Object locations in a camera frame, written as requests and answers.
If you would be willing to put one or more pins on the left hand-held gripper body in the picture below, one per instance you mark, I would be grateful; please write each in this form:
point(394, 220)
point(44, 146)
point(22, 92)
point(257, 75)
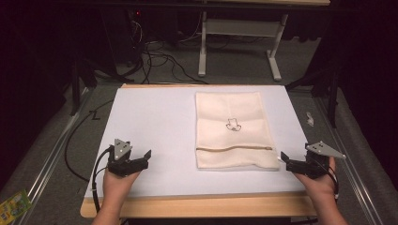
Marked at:
point(119, 149)

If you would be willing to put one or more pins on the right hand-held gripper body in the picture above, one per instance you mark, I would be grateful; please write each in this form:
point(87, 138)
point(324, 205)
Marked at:
point(317, 162)

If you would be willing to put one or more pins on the cream zippered cloth bag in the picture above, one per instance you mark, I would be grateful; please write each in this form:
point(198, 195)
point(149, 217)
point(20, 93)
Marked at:
point(233, 137)

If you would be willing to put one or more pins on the person's right hand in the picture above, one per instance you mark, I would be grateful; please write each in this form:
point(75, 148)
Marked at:
point(322, 187)

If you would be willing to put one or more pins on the person's left hand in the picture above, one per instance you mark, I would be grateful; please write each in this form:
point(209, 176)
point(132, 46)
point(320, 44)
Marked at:
point(117, 186)

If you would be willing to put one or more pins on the white table mat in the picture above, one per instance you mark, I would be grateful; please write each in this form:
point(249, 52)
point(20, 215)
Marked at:
point(156, 125)

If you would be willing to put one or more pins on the small white plastic piece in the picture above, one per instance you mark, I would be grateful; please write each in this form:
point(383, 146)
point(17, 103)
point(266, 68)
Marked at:
point(310, 119)

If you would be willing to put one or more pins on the black metal stand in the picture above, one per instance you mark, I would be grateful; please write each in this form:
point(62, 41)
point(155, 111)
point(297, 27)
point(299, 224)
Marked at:
point(331, 93)
point(76, 84)

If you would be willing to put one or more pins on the black box with red light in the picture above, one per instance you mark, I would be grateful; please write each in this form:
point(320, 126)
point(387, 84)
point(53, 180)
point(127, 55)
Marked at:
point(135, 31)

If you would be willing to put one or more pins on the green yellow packet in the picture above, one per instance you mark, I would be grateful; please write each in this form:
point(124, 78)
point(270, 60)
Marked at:
point(14, 207)

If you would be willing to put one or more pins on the metal floor rail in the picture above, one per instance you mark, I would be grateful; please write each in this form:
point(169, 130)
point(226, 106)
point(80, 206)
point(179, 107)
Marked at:
point(50, 156)
point(350, 175)

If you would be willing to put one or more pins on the white metal desk frame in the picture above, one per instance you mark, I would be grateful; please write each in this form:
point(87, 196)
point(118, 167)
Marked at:
point(241, 28)

